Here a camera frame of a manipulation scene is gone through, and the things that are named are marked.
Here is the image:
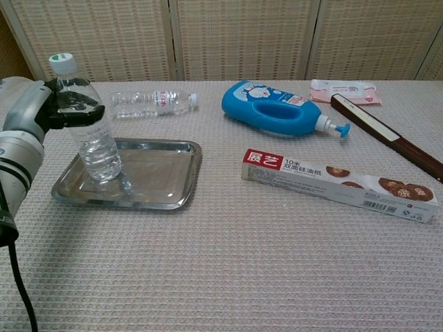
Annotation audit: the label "stainless steel rectangular tray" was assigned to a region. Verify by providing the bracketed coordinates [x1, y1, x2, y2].
[51, 137, 203, 212]

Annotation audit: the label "left black grey robot hand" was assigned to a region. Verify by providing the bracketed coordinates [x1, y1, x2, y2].
[0, 76, 107, 145]

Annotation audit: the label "woven folding screen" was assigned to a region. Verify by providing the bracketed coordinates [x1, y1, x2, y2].
[0, 0, 443, 84]

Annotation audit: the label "blue pump detergent bottle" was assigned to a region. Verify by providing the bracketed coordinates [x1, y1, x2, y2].
[221, 80, 352, 140]

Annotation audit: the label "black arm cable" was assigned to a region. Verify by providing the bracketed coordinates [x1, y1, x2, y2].
[0, 238, 39, 332]

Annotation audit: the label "white baking paper box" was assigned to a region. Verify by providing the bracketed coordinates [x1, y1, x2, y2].
[241, 148, 443, 226]

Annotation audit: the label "long dark red box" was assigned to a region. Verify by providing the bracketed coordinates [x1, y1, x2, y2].
[330, 93, 443, 185]

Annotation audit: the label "pink wet wipes pack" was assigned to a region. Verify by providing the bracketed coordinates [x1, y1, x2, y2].
[309, 78, 383, 106]

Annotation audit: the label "beige woven tablecloth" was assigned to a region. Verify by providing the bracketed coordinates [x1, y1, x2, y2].
[0, 80, 443, 332]

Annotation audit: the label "small clear jar green lid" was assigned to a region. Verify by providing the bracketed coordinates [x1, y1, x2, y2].
[48, 52, 124, 184]

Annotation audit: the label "clear bottle red label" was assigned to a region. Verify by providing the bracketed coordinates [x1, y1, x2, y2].
[110, 89, 200, 120]

